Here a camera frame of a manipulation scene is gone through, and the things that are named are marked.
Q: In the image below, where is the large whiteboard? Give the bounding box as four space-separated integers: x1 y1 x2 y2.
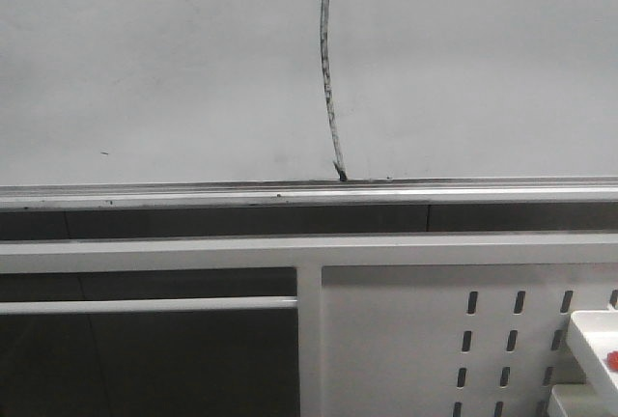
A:
1 0 617 185

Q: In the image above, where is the white perforated pegboard panel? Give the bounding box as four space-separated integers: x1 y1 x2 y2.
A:
323 264 617 416

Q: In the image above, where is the white plastic bin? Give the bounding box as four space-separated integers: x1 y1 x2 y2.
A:
566 309 617 416
547 384 609 417

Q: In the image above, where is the lower white plastic bin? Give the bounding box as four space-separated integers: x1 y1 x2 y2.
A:
547 384 609 417

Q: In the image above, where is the small red object in bin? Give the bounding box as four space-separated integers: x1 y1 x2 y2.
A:
605 350 618 372

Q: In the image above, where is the white metal rack frame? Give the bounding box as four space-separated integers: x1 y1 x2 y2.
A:
1 234 617 416

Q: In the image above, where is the aluminium whiteboard tray rail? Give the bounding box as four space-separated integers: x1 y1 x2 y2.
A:
1 177 617 211

